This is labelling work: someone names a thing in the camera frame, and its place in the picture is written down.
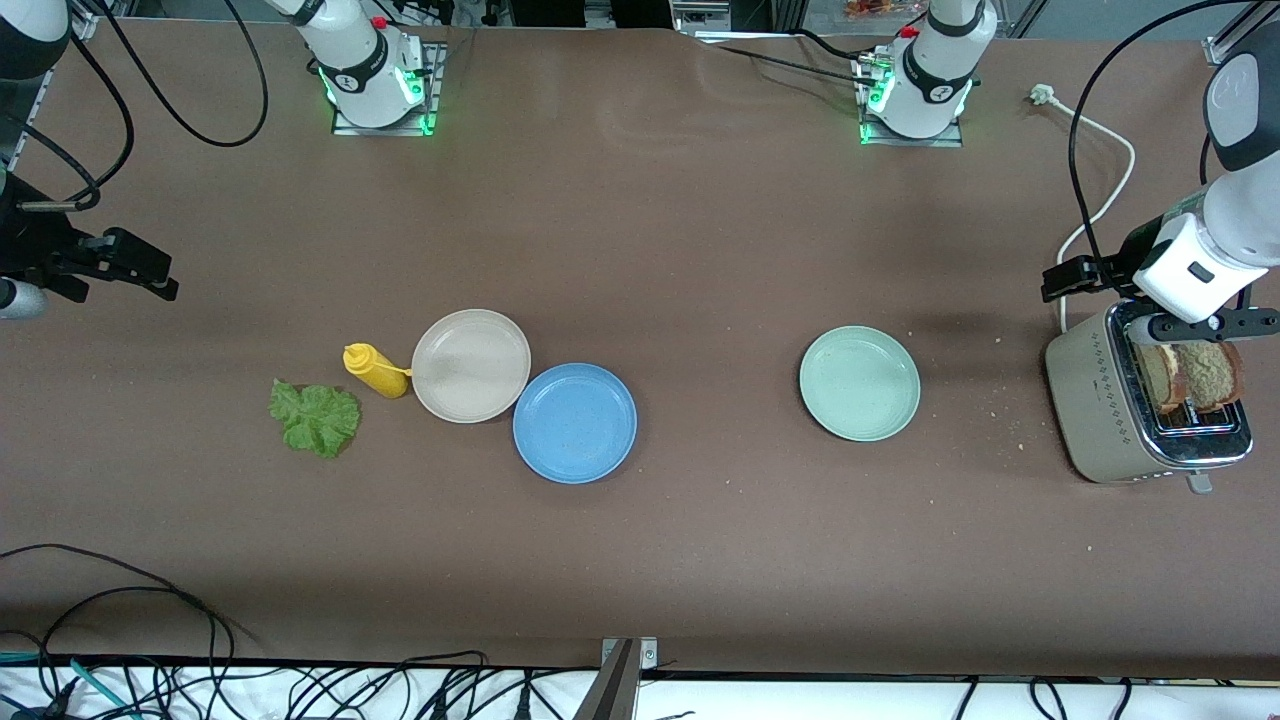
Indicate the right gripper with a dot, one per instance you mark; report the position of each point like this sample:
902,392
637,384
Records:
32,243

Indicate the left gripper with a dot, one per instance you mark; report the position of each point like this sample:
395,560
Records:
1128,259

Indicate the toasted bread slice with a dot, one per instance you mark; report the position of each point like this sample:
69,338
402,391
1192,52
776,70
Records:
1158,375
1210,375

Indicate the green lettuce leaf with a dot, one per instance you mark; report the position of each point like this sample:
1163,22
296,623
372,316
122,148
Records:
315,418

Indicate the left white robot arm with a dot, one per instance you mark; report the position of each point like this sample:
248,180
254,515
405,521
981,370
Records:
1245,210

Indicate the green plate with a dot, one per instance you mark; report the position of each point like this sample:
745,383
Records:
860,383

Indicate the beige plate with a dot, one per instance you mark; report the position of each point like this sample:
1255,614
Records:
470,365

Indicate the blue plate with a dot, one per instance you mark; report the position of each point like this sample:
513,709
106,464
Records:
575,425

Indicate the beige chrome toaster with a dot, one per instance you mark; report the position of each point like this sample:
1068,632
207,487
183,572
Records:
1090,400

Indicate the yellow squeeze bottle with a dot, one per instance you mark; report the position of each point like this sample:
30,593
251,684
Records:
375,372

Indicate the orange food package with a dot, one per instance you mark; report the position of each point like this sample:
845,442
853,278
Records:
880,8

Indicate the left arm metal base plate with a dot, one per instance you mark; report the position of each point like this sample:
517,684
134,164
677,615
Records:
950,140

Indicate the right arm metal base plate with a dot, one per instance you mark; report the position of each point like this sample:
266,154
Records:
433,100

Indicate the aluminium table bracket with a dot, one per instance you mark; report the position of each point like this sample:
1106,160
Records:
620,690

